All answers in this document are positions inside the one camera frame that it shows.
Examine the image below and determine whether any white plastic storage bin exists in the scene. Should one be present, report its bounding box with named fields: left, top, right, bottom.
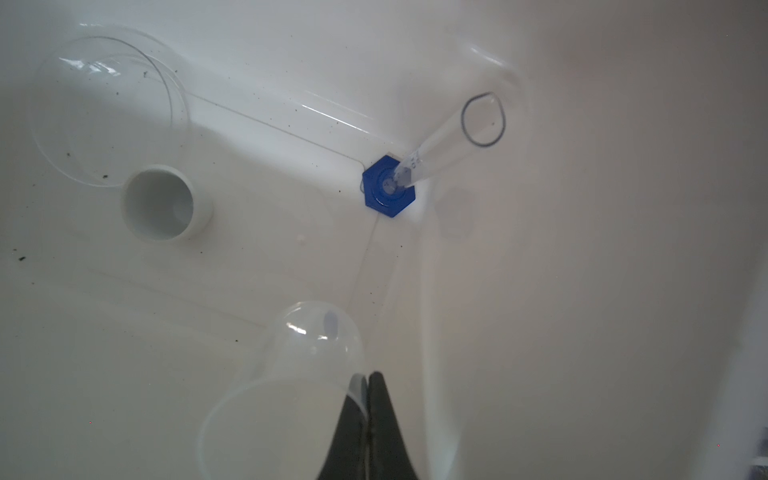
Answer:
left=1, top=1, right=767, bottom=479

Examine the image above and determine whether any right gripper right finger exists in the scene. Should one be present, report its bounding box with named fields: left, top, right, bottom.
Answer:
left=368, top=371, right=418, bottom=480

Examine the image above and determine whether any clear plastic beaker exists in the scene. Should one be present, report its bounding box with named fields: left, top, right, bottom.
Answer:
left=196, top=301, right=368, bottom=479

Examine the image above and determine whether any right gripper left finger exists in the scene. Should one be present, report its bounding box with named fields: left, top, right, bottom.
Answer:
left=318, top=374, right=368, bottom=480

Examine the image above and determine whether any small white round cap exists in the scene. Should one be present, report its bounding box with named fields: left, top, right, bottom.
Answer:
left=120, top=165, right=214, bottom=244

